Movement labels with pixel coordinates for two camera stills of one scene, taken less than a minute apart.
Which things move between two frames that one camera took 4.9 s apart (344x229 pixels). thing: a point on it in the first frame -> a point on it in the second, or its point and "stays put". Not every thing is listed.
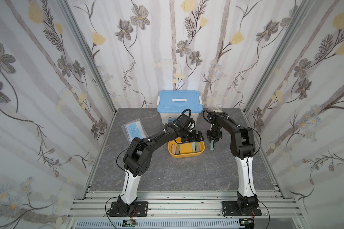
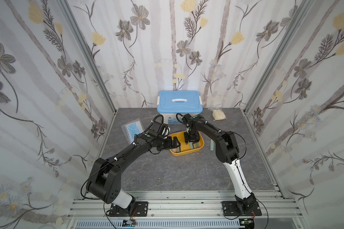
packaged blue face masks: (133, 129) stays put
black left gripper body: (189, 136) -> (166, 143)
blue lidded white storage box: (171, 104) stays put
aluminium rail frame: (182, 204) stays put
